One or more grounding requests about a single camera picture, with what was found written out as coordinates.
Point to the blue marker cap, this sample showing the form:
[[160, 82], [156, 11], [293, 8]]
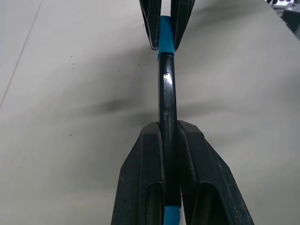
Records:
[[166, 35]]

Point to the black marker with blue end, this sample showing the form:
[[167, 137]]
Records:
[[167, 98]]

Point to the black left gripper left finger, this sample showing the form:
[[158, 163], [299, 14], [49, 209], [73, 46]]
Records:
[[138, 178]]

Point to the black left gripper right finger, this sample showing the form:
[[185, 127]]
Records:
[[206, 168]]

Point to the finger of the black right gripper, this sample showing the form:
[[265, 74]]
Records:
[[151, 21], [180, 18]]

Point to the dark background equipment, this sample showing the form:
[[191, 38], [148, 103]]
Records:
[[291, 21]]

